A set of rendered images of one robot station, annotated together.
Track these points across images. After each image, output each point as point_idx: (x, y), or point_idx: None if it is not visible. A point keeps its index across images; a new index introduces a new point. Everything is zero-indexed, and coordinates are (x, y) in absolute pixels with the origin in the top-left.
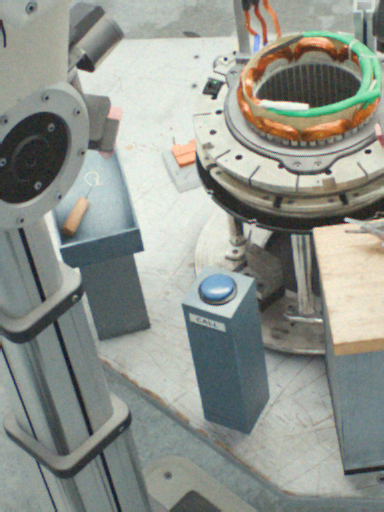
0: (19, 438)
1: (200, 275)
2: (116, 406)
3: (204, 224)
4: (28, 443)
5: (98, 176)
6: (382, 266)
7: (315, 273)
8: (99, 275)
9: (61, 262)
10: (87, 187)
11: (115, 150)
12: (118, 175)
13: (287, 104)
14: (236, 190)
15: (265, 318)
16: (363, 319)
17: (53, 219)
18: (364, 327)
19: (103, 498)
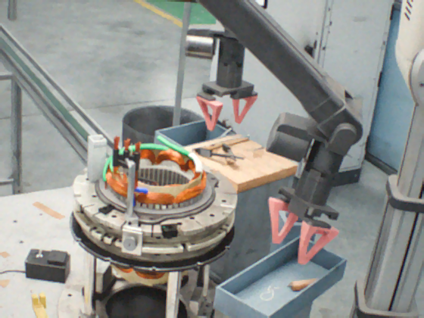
0: (416, 306)
1: (294, 224)
2: (362, 282)
3: None
4: (414, 301)
5: (263, 293)
6: (241, 162)
7: (159, 314)
8: None
9: (390, 182)
10: (275, 294)
11: (246, 275)
12: (252, 285)
13: (197, 158)
14: (234, 215)
15: (217, 313)
16: (276, 160)
17: (332, 269)
18: (280, 160)
19: None
